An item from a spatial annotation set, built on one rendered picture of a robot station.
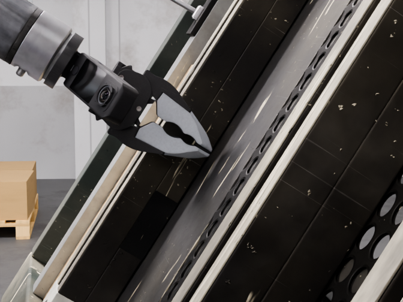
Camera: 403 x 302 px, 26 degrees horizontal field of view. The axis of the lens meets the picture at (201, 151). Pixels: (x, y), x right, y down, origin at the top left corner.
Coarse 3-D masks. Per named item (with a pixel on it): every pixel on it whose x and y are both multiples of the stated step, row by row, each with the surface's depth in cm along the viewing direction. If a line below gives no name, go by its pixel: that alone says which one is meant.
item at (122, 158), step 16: (224, 0) 152; (208, 16) 152; (208, 32) 152; (192, 48) 152; (176, 64) 152; (192, 64) 152; (176, 80) 152; (144, 112) 155; (112, 160) 157; (128, 160) 152; (112, 176) 152; (96, 192) 152; (96, 208) 153; (80, 224) 152; (64, 240) 154; (64, 256) 153; (48, 272) 153; (48, 288) 153
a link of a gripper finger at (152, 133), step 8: (144, 128) 103; (152, 128) 103; (160, 128) 103; (136, 136) 103; (144, 136) 103; (152, 136) 103; (160, 136) 103; (168, 136) 103; (152, 144) 103; (160, 144) 103; (168, 144) 103; (176, 144) 104; (184, 144) 104; (192, 144) 105; (168, 152) 104; (176, 152) 104; (184, 152) 104; (192, 152) 104; (200, 152) 104; (208, 152) 105
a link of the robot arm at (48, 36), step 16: (48, 16) 101; (32, 32) 99; (48, 32) 100; (64, 32) 101; (32, 48) 99; (48, 48) 99; (64, 48) 101; (16, 64) 101; (32, 64) 100; (48, 64) 100
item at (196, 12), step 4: (172, 0) 155; (176, 0) 155; (180, 0) 155; (180, 4) 155; (184, 4) 154; (188, 8) 154; (192, 8) 154; (196, 8) 154; (200, 8) 153; (192, 12) 154; (196, 12) 153; (200, 12) 153; (192, 16) 153; (196, 16) 153
